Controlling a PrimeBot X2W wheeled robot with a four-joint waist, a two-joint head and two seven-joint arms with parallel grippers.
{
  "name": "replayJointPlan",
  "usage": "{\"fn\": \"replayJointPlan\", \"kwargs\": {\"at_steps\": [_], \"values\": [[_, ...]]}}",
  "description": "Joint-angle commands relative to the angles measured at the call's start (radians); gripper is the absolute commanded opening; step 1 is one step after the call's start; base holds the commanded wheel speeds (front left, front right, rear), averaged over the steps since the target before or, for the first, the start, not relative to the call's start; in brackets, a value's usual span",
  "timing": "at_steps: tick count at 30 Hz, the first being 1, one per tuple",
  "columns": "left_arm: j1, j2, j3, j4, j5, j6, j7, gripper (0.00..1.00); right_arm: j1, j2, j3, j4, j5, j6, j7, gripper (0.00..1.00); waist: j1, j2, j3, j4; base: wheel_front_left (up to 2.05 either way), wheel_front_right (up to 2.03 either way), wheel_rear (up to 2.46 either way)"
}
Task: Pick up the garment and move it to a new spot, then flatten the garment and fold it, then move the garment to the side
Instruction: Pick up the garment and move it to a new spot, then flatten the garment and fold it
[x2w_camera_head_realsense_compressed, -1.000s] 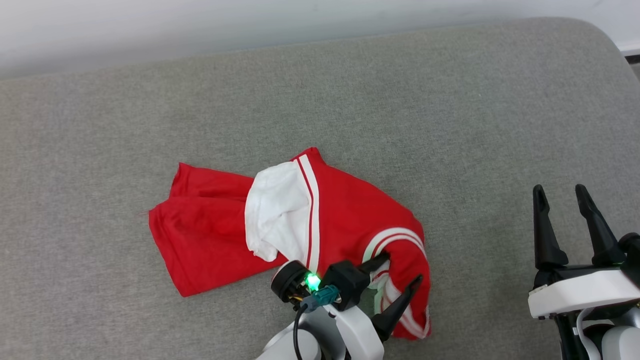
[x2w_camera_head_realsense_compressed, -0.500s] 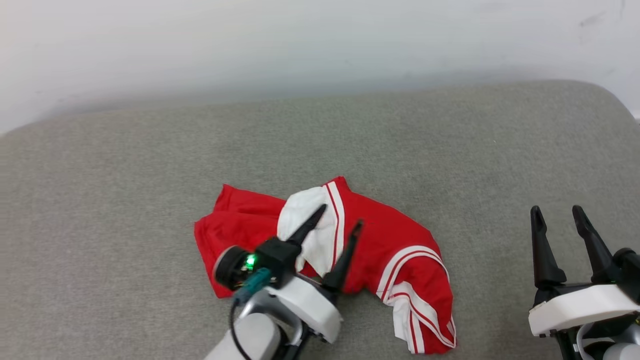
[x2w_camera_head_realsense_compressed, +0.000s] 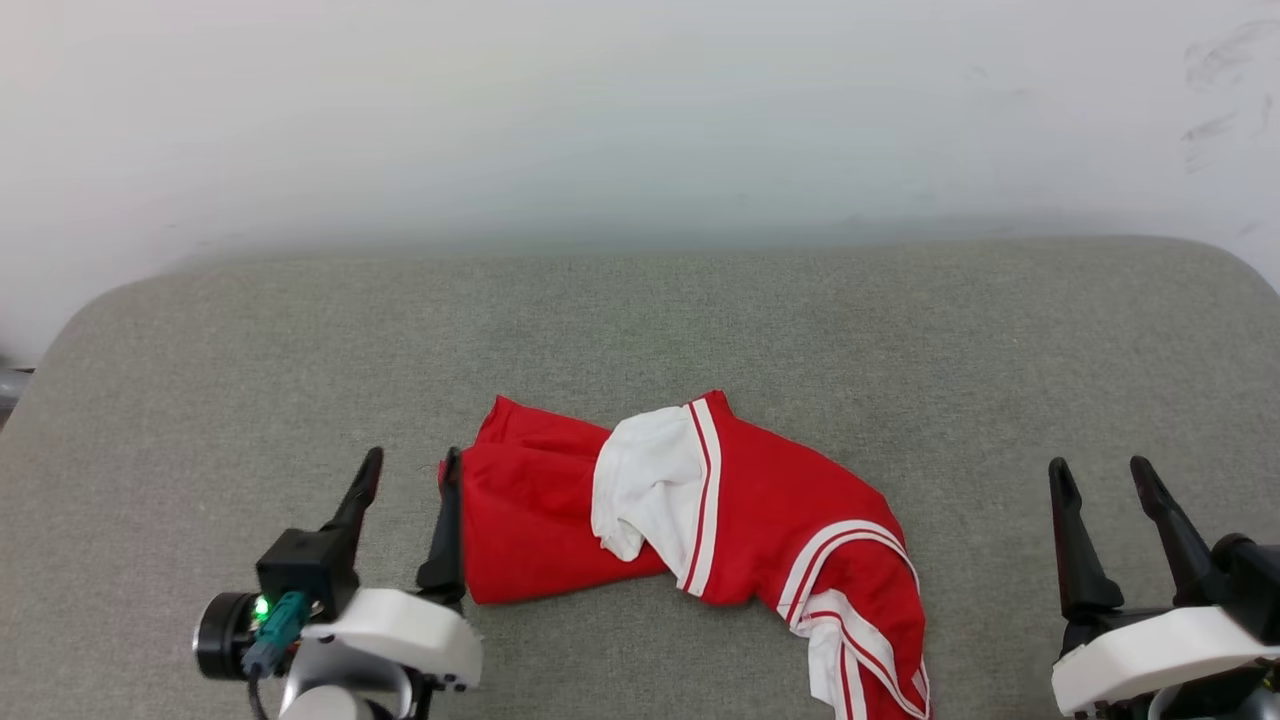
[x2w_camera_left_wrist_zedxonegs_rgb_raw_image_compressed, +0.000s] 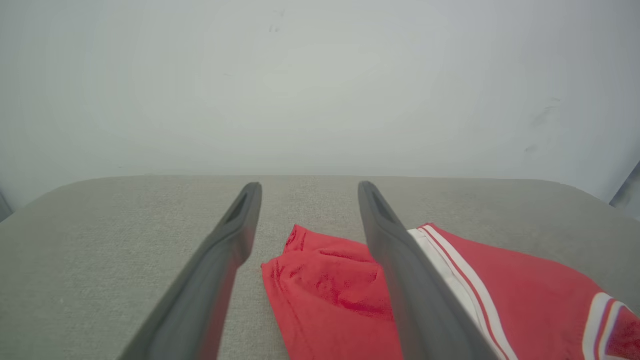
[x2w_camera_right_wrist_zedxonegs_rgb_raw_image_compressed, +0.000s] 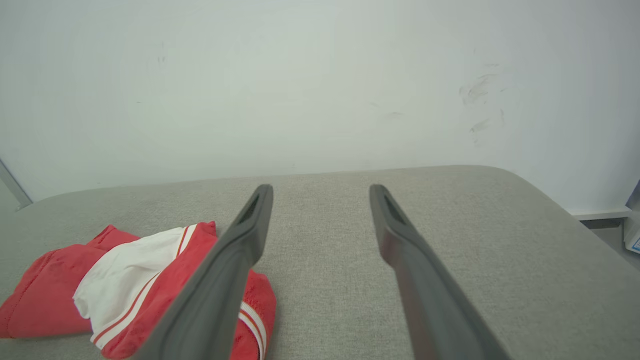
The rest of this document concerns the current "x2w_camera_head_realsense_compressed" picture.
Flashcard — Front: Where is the red and white garment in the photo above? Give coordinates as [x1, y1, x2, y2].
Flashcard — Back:
[438, 390, 933, 720]

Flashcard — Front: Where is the black cable with teal plug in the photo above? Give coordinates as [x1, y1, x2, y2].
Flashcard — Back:
[242, 590, 313, 720]

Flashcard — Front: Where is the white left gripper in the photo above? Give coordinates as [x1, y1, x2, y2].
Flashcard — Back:
[300, 447, 484, 693]

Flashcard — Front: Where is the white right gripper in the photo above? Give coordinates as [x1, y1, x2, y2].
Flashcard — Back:
[1048, 456, 1280, 719]

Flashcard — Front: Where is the grey object beside sofa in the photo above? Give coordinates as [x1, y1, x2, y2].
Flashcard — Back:
[0, 366, 37, 423]

